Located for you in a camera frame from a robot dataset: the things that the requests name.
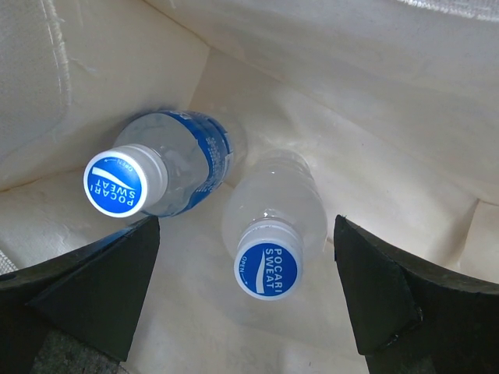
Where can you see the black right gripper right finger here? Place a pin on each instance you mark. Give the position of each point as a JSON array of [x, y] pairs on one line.
[[409, 315]]

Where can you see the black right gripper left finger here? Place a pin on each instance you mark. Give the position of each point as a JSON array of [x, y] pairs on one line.
[[78, 312]]

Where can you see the blue-cap water bottle front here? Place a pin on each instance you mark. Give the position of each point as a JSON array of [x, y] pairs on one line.
[[273, 224]]

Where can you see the cream canvas tote bag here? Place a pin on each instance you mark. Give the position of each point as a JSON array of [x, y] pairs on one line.
[[394, 104]]

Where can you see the blue-cap water bottle labelled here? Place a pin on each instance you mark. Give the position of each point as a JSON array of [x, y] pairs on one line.
[[164, 163]]

